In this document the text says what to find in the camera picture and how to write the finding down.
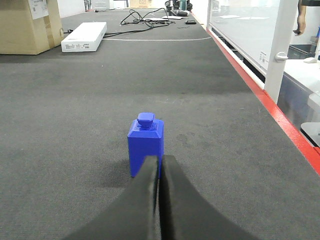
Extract black cables on floor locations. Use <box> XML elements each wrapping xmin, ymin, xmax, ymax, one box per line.
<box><xmin>106</xmin><ymin>7</ymin><xmax>176</xmax><ymax>36</ymax></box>

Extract blue plastic bottle-shaped part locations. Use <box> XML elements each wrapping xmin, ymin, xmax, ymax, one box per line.
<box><xmin>127</xmin><ymin>112</ymin><xmax>165</xmax><ymax>178</ymax></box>

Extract small black device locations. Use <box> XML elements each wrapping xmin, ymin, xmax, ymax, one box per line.
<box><xmin>185</xmin><ymin>20</ymin><xmax>197</xmax><ymax>25</ymax></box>

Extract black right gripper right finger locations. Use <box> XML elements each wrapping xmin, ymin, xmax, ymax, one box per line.
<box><xmin>158</xmin><ymin>155</ymin><xmax>256</xmax><ymax>240</ymax></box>

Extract white frame post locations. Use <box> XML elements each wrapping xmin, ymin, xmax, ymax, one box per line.
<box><xmin>264</xmin><ymin>0</ymin><xmax>298</xmax><ymax>103</ymax></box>

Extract long white flat box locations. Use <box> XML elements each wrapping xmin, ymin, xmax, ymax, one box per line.
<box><xmin>61</xmin><ymin>22</ymin><xmax>107</xmax><ymax>53</ymax></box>

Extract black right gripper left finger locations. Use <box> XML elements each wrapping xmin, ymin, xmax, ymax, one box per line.
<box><xmin>65</xmin><ymin>156</ymin><xmax>159</xmax><ymax>240</ymax></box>

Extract large cardboard box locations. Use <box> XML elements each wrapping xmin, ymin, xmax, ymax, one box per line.
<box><xmin>0</xmin><ymin>0</ymin><xmax>64</xmax><ymax>55</ymax></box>

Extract red conveyor side rail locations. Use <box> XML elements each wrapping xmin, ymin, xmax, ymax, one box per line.
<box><xmin>191</xmin><ymin>13</ymin><xmax>320</xmax><ymax>174</ymax></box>

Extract bystander hand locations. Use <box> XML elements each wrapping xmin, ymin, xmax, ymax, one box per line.
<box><xmin>293</xmin><ymin>5</ymin><xmax>307</xmax><ymax>36</ymax></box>

